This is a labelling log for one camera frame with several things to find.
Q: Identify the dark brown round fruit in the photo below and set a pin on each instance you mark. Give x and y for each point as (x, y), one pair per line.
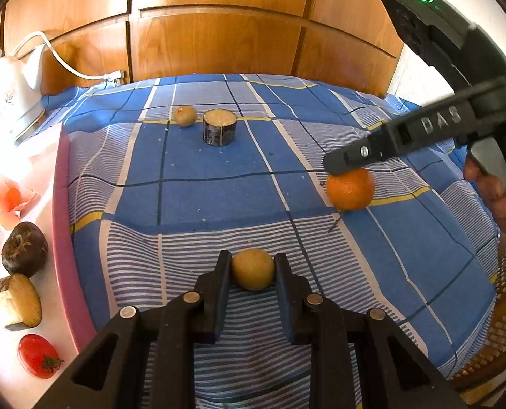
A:
(25, 249)

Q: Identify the orange pink food on tray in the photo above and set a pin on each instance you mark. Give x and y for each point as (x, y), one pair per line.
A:
(1, 208)

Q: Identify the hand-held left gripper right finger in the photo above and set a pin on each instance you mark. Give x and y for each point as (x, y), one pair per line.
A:
(282, 294)

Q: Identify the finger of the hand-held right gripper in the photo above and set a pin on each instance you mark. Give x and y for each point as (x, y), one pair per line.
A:
(355, 155)

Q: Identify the blue plaid bed sheet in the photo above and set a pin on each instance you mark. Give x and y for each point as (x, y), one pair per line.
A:
(219, 187)

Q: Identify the white power socket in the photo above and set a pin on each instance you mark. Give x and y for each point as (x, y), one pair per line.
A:
(114, 76)

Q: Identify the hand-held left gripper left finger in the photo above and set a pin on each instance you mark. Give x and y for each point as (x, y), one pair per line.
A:
(224, 294)

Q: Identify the orange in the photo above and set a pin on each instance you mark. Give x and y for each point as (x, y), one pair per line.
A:
(350, 189)

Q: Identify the red cherry tomato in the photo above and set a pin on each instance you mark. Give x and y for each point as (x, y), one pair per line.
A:
(37, 355)

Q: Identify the white electric kettle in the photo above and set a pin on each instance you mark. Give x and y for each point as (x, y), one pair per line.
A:
(6, 98)

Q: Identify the white tray with pink rim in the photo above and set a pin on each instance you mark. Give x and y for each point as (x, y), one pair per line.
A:
(63, 243)

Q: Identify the wooden wardrobe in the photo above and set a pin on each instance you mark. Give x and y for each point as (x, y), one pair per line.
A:
(214, 21)

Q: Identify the cut dark-skinned fruit piece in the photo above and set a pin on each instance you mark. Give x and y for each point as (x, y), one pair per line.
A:
(20, 302)

